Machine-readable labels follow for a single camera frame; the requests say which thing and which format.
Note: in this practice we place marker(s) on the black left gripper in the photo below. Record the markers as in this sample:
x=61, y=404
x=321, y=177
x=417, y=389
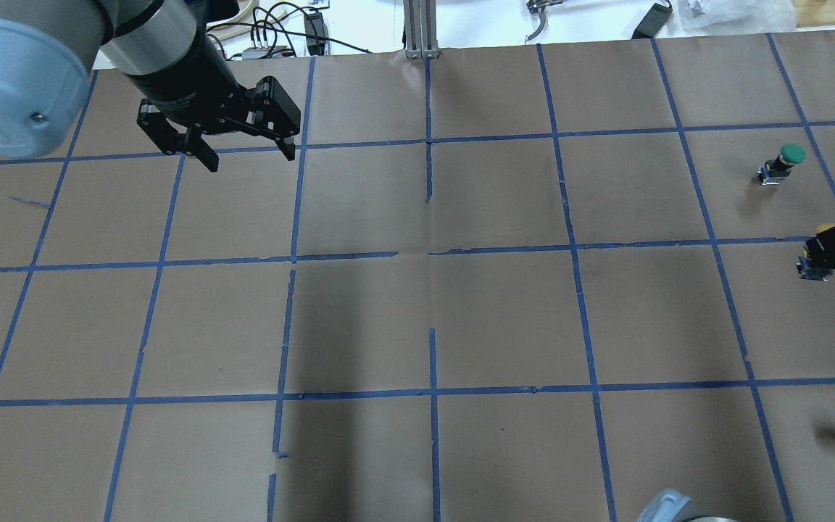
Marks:
x=187, y=85

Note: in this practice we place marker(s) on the yellow push button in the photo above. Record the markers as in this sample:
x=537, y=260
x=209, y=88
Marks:
x=817, y=261

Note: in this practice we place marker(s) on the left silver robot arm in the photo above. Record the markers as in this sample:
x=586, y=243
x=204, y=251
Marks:
x=47, y=53

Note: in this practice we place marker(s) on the green push button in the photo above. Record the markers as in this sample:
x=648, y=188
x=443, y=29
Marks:
x=775, y=171

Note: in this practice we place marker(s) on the wooden cutting board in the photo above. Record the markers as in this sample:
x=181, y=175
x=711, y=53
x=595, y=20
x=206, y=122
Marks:
x=814, y=14

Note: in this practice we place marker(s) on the clear plastic bag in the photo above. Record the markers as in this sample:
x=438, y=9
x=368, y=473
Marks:
x=741, y=16

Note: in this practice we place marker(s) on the black power adapter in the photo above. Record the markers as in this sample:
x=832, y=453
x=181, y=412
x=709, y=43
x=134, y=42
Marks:
x=653, y=21

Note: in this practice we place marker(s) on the aluminium frame post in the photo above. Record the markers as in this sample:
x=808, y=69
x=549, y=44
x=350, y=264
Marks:
x=420, y=34

